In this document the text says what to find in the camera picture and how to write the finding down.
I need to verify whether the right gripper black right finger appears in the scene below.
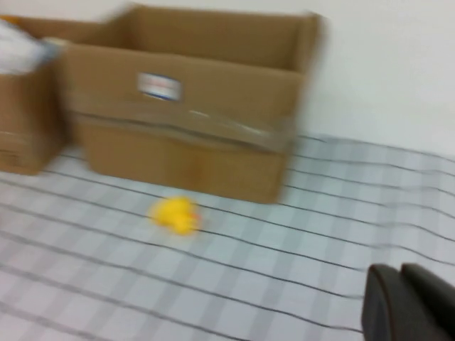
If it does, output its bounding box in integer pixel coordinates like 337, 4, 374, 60
400, 262, 455, 341

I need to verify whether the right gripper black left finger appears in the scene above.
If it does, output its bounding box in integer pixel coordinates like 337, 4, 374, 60
361, 264, 433, 341

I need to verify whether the blue polka-dot snack bag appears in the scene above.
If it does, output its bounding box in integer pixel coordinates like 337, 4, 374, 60
0, 17, 65, 75

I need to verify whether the white black-grid tablecloth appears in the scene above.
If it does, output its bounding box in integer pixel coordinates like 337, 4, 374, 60
0, 133, 455, 341

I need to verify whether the yellow rubber duck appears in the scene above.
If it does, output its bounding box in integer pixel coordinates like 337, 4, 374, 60
148, 196, 203, 236

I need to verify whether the tall cardboard box with tape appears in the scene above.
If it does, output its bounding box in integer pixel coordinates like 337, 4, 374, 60
58, 5, 323, 204

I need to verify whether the white label on tall box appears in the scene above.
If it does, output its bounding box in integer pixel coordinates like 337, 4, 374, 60
136, 72, 181, 100

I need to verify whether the low cardboard box F2 print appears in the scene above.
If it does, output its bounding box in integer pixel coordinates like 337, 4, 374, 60
0, 13, 107, 175

